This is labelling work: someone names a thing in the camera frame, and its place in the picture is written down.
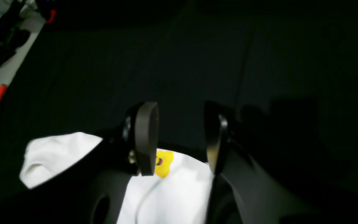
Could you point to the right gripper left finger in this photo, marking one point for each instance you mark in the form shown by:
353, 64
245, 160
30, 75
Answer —
126, 168

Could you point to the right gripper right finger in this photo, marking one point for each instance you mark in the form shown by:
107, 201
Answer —
242, 191

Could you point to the white t-shirt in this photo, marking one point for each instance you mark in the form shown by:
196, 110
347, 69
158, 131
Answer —
177, 193

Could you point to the black table cloth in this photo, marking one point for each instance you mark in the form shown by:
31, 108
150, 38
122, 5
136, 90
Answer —
286, 69

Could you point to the red clamp top left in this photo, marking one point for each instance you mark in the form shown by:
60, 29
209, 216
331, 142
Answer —
50, 16

